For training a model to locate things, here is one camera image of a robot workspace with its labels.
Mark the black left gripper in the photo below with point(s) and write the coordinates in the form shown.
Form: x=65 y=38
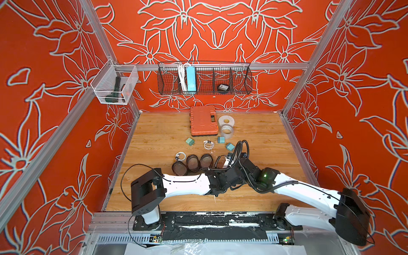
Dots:
x=220 y=171

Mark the black round zip pouch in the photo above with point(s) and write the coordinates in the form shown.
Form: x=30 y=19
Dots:
x=220 y=162

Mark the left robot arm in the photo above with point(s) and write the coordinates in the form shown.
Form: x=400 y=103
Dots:
x=149 y=190

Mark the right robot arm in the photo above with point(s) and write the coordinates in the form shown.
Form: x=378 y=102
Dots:
x=347 y=213

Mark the black round pouch right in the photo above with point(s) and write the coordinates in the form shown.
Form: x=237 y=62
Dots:
x=206 y=161

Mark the green charger plug right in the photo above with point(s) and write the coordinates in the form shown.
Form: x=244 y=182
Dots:
x=230 y=147

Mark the black round pouch middle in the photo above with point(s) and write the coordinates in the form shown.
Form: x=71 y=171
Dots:
x=193 y=163

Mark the black round pouch left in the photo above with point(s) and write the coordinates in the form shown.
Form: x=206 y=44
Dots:
x=179 y=168

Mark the clear packing tape roll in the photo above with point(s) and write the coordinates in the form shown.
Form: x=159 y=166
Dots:
x=226 y=131

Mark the green charger plug left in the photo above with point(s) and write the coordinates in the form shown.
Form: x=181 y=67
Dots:
x=190 y=141

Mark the white tape roll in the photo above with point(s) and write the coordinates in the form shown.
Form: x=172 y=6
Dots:
x=226 y=120

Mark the orange plastic tool case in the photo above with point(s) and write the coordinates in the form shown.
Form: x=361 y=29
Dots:
x=203 y=121

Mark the green screwdriver in box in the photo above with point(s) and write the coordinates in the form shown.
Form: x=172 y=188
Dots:
x=113 y=97

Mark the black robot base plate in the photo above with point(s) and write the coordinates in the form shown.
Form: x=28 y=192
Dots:
x=219 y=226

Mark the black wire wall basket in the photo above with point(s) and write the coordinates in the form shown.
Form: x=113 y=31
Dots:
x=173 y=81

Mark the aluminium horizontal back rail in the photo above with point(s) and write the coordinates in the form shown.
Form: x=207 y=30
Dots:
x=252 y=66

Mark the clear acrylic wall box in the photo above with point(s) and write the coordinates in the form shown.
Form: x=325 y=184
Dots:
x=114 y=84

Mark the aluminium frame post right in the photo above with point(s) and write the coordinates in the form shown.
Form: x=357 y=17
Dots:
x=317 y=54

